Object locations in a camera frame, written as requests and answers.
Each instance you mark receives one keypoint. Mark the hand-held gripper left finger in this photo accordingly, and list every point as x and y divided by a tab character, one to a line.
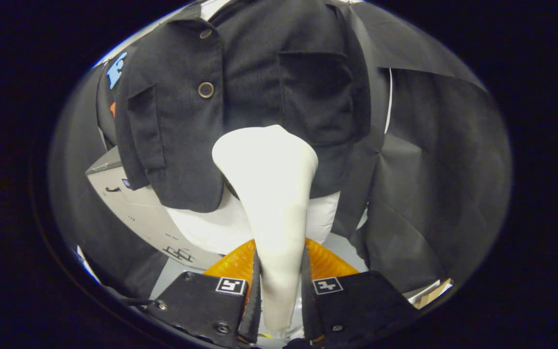
196	305

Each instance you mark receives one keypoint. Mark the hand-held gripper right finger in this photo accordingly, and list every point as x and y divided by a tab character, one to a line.
361	305

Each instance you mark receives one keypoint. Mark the white garment steamer head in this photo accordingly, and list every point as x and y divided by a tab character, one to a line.
269	194

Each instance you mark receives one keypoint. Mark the black jacket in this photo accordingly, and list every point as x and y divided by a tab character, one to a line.
250	72

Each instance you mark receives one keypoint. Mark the flat cardboard piece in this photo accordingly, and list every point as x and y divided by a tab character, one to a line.
431	293

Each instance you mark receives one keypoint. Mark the white mannequin torso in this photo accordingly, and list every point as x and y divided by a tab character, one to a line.
201	228

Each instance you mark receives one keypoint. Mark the grey cabinet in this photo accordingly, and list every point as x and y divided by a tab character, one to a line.
133	213

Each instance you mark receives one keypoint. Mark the white flat sheet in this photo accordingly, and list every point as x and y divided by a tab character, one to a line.
87	264

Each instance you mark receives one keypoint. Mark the black backdrop cloth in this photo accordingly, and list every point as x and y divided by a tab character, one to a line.
443	169

